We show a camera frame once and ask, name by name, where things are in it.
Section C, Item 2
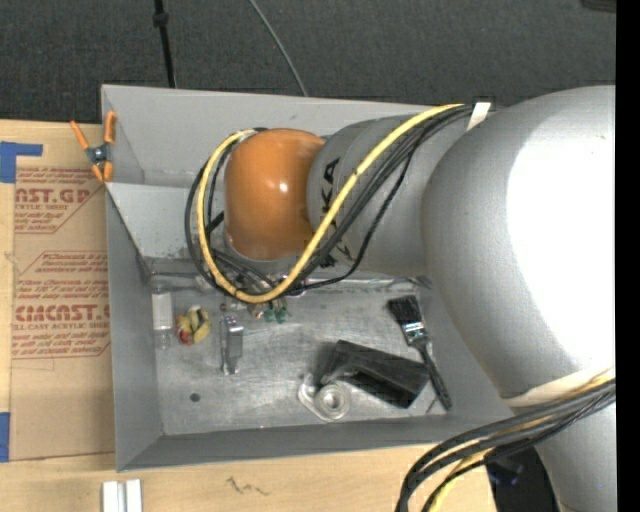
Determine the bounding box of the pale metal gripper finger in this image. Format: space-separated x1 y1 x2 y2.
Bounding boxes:
219 314 234 376
229 315 246 376

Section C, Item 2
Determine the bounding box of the yellow and red toy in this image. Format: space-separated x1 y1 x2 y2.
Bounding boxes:
174 305 212 347

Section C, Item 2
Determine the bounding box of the grey metal bin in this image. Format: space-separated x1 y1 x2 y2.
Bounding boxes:
99 83 517 473

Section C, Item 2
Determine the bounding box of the dark green flat block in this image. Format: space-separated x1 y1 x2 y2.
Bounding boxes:
317 339 432 410

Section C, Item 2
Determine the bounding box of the black paintbrush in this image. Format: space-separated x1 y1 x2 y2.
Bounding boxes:
387 295 454 412

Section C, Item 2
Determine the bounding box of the brown cardboard board red print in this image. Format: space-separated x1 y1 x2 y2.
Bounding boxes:
0 118 119 462

